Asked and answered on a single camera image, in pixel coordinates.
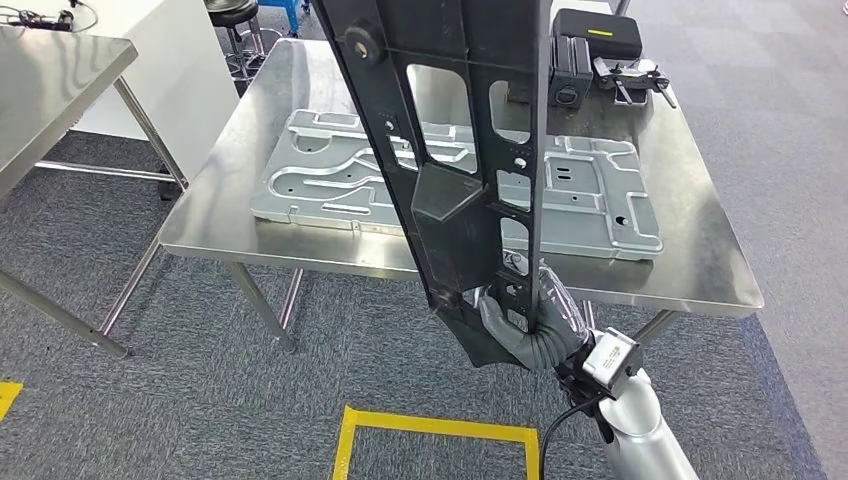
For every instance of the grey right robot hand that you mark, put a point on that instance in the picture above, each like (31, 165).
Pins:
(510, 341)

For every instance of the black case with yellow label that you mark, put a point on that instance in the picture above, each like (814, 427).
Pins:
(596, 43)

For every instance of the black round stool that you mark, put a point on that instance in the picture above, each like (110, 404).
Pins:
(232, 12)

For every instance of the yellow floor tape square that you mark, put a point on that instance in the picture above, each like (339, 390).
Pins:
(430, 424)
(8, 397)

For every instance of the steel workbench table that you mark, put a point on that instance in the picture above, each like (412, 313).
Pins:
(696, 232)

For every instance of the steel side table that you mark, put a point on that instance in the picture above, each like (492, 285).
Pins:
(46, 86)

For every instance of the stamped silver metal plate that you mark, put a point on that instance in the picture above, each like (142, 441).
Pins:
(318, 179)

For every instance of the black ribbed box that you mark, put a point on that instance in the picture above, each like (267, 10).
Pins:
(570, 73)

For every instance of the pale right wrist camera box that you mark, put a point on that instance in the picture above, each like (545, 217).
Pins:
(613, 361)

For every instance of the blue metal stand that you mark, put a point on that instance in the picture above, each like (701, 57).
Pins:
(285, 10)

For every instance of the black and silver clamp tool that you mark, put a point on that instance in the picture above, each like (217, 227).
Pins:
(629, 79)

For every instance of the white cabinet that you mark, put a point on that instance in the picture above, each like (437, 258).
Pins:
(179, 79)

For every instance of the black plastic panel part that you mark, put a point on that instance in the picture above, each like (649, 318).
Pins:
(457, 218)

